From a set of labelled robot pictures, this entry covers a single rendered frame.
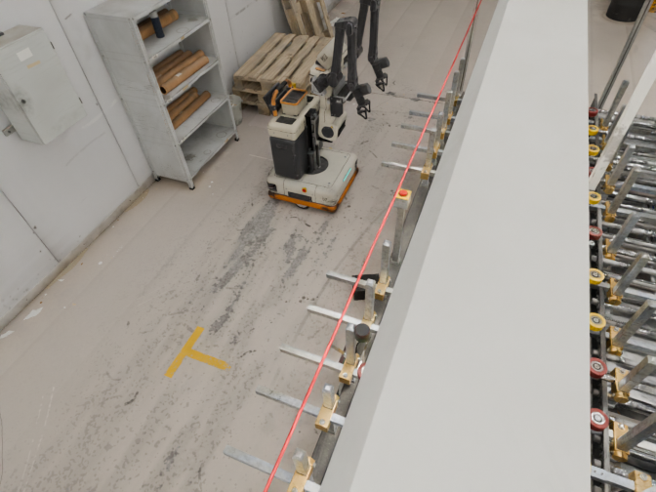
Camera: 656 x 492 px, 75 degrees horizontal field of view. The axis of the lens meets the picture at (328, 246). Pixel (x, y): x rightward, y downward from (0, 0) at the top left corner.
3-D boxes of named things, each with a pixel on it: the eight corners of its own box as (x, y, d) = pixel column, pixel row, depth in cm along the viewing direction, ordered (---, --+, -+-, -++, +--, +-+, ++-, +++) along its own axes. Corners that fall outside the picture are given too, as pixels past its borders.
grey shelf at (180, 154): (155, 181, 422) (81, 12, 308) (205, 132, 477) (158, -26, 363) (192, 189, 410) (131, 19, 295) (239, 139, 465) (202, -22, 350)
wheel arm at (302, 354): (280, 352, 198) (278, 348, 195) (283, 347, 200) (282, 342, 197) (369, 385, 186) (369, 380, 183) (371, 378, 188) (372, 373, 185)
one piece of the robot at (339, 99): (325, 115, 324) (323, 89, 308) (338, 98, 341) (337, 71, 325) (345, 119, 319) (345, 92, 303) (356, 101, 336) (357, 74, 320)
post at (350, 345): (347, 381, 202) (345, 328, 167) (348, 375, 204) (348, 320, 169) (353, 384, 201) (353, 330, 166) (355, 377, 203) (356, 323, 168)
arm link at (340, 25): (339, 11, 262) (332, 17, 256) (359, 17, 260) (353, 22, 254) (331, 78, 297) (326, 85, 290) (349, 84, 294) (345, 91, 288)
